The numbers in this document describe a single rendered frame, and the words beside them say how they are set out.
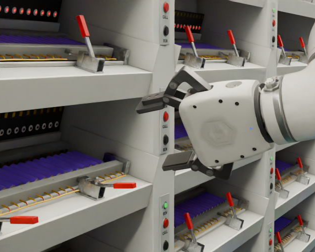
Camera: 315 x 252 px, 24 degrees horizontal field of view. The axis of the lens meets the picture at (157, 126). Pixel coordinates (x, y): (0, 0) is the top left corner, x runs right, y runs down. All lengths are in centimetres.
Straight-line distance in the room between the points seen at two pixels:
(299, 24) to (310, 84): 180
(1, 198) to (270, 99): 39
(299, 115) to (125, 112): 53
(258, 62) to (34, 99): 105
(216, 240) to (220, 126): 83
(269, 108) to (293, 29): 180
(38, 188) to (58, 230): 7
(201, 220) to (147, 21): 61
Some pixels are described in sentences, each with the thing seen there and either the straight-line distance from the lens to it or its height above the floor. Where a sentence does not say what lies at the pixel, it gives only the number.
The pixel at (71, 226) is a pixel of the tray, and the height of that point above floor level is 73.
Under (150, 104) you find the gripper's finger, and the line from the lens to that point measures 94.
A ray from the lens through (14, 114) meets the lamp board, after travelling 123.
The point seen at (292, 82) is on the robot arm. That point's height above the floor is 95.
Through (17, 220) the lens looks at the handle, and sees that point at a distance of 92.
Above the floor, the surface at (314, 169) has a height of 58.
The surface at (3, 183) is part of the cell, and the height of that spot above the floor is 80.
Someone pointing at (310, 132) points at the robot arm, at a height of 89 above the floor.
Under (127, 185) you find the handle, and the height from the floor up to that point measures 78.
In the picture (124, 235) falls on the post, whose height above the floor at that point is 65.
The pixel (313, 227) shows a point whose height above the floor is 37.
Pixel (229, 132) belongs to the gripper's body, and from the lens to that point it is 91.
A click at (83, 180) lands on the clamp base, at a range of 117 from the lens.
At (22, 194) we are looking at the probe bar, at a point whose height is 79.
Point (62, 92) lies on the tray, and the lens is 105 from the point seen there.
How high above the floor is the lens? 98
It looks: 5 degrees down
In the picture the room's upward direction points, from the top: straight up
